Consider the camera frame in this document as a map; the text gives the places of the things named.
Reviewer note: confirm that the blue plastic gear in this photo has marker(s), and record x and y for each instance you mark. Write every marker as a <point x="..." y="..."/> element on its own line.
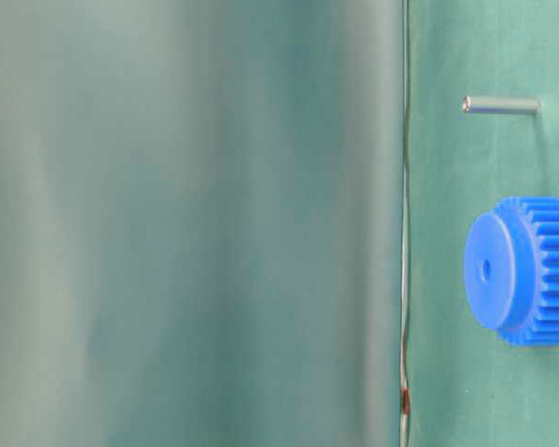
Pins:
<point x="511" y="270"/>

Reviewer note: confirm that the green table cloth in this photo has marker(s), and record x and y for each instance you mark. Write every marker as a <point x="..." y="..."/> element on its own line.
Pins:
<point x="243" y="223"/>

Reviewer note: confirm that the small metal shaft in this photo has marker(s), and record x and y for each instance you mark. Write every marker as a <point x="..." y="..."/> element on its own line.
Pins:
<point x="500" y="105"/>

